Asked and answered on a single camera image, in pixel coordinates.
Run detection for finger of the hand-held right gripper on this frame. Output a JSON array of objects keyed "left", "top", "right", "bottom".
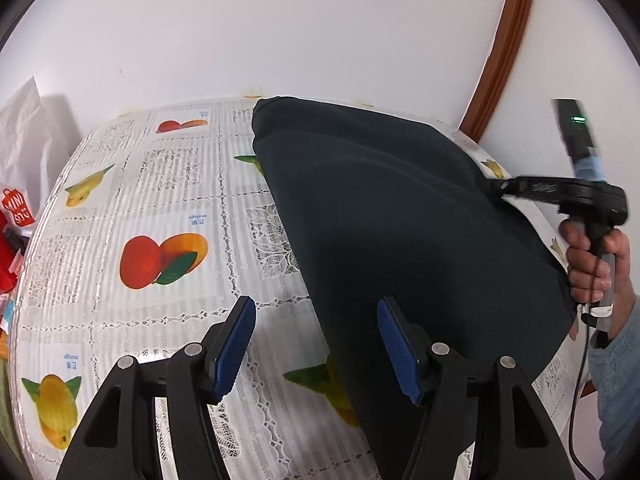
[{"left": 482, "top": 176, "right": 526, "bottom": 201}]

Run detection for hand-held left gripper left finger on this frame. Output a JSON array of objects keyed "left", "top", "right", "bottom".
[{"left": 55, "top": 296, "right": 257, "bottom": 480}]

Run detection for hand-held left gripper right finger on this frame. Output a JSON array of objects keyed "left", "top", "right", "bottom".
[{"left": 376, "top": 297, "right": 583, "bottom": 480}]

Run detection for black sweatshirt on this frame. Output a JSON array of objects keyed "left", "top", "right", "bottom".
[{"left": 250, "top": 95, "right": 576, "bottom": 480}]

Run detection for person's right forearm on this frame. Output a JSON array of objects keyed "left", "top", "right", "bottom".
[{"left": 587, "top": 240, "right": 640, "bottom": 476}]

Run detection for person's right hand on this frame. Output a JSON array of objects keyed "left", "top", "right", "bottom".
[{"left": 558, "top": 220, "right": 637, "bottom": 311}]

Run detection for fruit print lace tablecloth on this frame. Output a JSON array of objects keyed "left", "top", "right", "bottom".
[{"left": 11, "top": 96, "right": 596, "bottom": 480}]

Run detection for green cloth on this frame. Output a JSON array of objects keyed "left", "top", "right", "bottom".
[{"left": 0, "top": 360, "right": 26, "bottom": 466}]

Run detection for red packet items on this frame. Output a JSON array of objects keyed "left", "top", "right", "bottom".
[{"left": 0, "top": 187, "right": 40, "bottom": 292}]

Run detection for white plastic bag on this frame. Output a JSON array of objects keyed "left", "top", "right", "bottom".
[{"left": 0, "top": 76, "right": 83, "bottom": 203}]

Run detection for brown wooden door frame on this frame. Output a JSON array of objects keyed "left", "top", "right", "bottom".
[{"left": 457, "top": 0, "right": 540, "bottom": 142}]

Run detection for black cable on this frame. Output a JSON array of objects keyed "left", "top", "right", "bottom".
[{"left": 568, "top": 305, "right": 598, "bottom": 480}]

